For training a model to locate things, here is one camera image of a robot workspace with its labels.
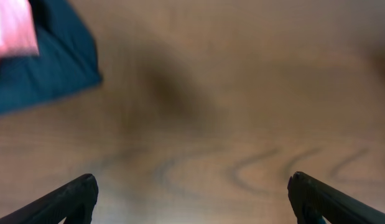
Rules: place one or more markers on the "folded orange red shirt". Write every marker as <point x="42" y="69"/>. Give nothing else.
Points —
<point x="17" y="31"/>

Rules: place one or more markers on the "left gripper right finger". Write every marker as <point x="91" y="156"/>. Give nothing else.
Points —
<point x="314" y="202"/>

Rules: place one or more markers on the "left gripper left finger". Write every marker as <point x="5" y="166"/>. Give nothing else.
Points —
<point x="72" y="203"/>

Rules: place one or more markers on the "folded navy blue garment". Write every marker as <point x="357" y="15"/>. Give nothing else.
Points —
<point x="66" y="64"/>

